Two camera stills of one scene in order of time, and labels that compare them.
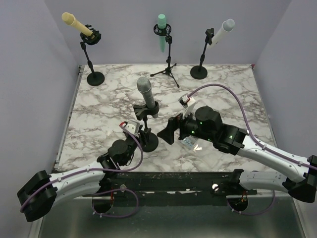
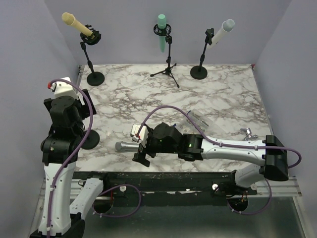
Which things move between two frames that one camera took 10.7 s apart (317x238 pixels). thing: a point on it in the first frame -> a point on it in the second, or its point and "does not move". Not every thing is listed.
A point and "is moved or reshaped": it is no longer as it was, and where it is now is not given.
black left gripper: x=141 y=134 -> x=85 y=107
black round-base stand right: x=200 y=72 does not move
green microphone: x=162 y=25 does not move
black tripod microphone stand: x=165 y=32 does not move
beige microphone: x=70 y=19 does not move
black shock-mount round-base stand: x=95 y=78 does not move
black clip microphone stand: x=149 y=141 -> x=92 y=140
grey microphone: x=144 y=85 is moved or reshaped
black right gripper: x=174 y=123 -> x=140 y=156
